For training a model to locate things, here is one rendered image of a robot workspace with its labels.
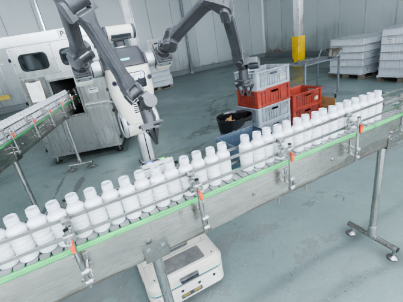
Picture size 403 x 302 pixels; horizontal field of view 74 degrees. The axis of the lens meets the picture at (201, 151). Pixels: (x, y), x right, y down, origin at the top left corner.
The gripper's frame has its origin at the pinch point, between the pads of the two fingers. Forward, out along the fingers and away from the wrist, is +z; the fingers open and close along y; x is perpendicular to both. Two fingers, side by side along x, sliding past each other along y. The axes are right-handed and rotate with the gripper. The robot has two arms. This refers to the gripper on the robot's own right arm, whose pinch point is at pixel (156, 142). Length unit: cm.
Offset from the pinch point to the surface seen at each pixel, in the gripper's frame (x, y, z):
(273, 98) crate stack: 162, 199, -12
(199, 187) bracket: -25.8, 4.1, 20.4
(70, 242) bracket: -28, -41, 21
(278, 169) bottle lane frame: -16, 47, 28
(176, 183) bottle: -17.3, -1.6, 17.3
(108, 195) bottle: -18.2, -26.3, 12.9
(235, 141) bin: 48, 65, 15
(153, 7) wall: 1041, 414, -591
